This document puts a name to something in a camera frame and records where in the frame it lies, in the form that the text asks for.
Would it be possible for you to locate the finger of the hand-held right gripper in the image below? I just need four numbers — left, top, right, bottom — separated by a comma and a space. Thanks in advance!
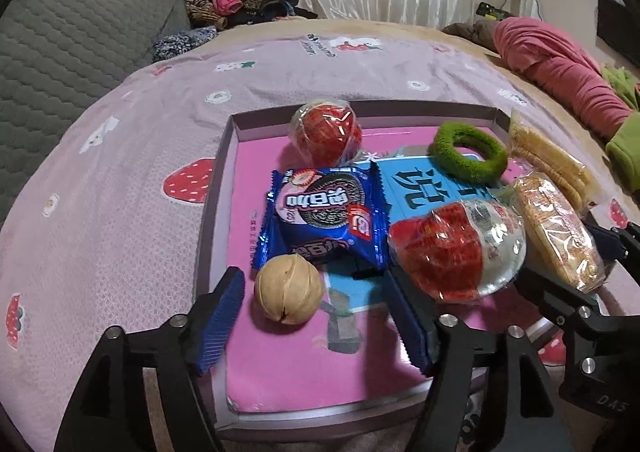
582, 219, 640, 265
515, 267, 601, 328

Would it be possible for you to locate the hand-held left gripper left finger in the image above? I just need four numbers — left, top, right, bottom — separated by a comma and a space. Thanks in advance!
54, 266, 247, 452

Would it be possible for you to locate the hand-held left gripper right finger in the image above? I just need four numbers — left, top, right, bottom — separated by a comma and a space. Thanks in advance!
387, 267, 573, 452

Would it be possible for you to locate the rice cracker packet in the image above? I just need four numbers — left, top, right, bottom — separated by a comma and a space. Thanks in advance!
510, 171, 608, 294
507, 110, 601, 213

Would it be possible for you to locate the walnut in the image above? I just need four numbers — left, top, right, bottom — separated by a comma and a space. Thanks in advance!
254, 253, 325, 324

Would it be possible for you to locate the red round snack packet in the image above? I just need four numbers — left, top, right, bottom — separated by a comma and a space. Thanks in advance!
387, 197, 528, 303
289, 100, 363, 168

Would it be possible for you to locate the dark cardboard box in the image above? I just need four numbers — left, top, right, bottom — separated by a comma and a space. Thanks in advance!
192, 100, 516, 440

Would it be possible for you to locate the blue cookie packet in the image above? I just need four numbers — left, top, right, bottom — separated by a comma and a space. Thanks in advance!
250, 163, 393, 278

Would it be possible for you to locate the green fuzzy hair tie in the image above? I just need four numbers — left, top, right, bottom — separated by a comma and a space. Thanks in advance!
432, 121, 508, 185

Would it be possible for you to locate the green cloth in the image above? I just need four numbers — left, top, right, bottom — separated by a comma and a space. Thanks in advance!
600, 65, 640, 193

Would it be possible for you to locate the pink quilt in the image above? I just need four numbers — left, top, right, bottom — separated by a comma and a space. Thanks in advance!
492, 16, 640, 140

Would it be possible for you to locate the black television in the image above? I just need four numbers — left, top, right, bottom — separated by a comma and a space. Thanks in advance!
597, 0, 640, 60

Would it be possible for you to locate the brown cloth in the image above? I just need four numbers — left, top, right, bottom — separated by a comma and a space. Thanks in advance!
442, 18, 501, 53

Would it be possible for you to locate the black bag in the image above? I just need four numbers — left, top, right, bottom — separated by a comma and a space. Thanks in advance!
475, 1, 511, 19

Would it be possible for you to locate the dark patterned cloth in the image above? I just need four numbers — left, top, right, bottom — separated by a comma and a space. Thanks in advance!
151, 26, 218, 62

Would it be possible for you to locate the grey quilted cover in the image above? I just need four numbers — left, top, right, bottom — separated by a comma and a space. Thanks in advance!
0, 0, 193, 228

